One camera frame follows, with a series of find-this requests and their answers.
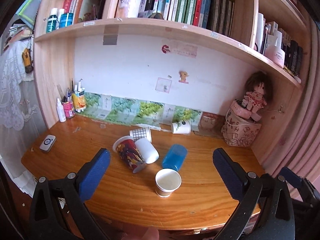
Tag white leaf print cup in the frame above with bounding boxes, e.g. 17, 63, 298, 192
171, 120, 191, 134

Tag upright white paper cup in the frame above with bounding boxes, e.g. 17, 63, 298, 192
155, 168, 182, 198

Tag row of green leaf cards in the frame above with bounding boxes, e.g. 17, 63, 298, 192
84, 92, 203, 127

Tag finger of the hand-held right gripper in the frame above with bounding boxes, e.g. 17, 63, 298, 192
278, 166, 306, 198

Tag brown haired doll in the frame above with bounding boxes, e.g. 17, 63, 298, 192
241, 71, 274, 112

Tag pink books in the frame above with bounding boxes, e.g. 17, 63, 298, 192
62, 0, 80, 14

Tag checkered paper cup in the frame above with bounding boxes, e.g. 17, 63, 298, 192
129, 127, 152, 142

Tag pink square wall sticker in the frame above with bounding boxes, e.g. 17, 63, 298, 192
155, 77, 173, 93

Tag tall white bottle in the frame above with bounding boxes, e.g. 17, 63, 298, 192
254, 12, 265, 53

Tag red patterned cup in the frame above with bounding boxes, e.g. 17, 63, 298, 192
112, 135, 147, 173

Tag row of dark books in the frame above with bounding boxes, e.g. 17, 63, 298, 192
281, 30, 304, 77

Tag small white device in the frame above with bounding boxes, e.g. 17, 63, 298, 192
39, 134, 56, 153

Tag person's left hand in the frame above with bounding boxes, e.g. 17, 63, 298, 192
142, 227, 160, 240

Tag pink round box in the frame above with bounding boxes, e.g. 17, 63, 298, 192
230, 100, 253, 118

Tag row of colourful books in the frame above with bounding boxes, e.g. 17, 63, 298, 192
139, 0, 236, 38

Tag white lotion bottle right shelf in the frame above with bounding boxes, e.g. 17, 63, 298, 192
264, 35, 286, 68

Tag pink pen holder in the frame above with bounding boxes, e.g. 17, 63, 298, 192
61, 100, 76, 119

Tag teal jar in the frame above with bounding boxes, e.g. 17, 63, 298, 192
59, 12, 75, 28

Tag printed fabric basket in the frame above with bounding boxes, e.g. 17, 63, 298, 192
220, 108, 262, 147

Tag pink wall label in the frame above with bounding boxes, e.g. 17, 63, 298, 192
161, 39, 198, 58

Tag blue plastic cup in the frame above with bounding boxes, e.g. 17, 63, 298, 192
162, 144, 188, 172

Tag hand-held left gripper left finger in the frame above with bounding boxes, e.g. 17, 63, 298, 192
28, 148, 111, 240

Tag plain white cup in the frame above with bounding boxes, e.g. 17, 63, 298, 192
135, 138, 160, 164

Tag orange figure wall sticker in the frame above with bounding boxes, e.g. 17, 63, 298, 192
178, 71, 190, 84

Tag brown printed pouch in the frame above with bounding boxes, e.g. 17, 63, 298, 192
199, 112, 225, 137

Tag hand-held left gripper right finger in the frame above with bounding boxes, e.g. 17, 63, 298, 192
212, 147, 297, 240

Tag pink curtain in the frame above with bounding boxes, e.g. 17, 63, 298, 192
272, 17, 320, 183

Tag white spray bottle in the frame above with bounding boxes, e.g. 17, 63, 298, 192
56, 98, 67, 122

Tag hanging yellow charm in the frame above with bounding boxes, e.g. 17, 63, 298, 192
22, 47, 34, 74

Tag wooden bookshelf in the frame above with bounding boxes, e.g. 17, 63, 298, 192
32, 0, 316, 160

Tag orange picture book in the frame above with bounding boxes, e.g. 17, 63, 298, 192
74, 0, 102, 24

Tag green edged board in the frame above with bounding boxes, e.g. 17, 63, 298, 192
17, 0, 49, 23

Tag white lace curtain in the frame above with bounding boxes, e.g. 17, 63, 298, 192
0, 40, 49, 195

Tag grey tape patch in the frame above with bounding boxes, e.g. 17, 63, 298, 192
103, 26, 118, 46

